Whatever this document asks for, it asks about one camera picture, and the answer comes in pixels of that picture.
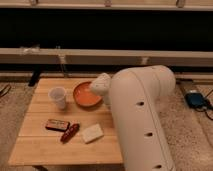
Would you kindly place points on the wooden table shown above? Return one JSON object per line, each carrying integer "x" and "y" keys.
{"x": 35, "y": 145}

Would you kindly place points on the pale yellow sponge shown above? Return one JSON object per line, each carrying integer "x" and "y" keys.
{"x": 92, "y": 133}

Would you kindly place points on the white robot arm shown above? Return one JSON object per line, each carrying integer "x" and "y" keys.
{"x": 131, "y": 96}

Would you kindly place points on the orange bowl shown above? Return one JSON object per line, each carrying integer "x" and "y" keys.
{"x": 84, "y": 97}

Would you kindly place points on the blue device on floor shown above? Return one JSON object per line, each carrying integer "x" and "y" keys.
{"x": 196, "y": 100}

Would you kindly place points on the dark red snack bar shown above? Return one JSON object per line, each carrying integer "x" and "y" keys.
{"x": 57, "y": 125}

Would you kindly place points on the grey metal rail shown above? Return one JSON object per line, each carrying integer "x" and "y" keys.
{"x": 105, "y": 57}

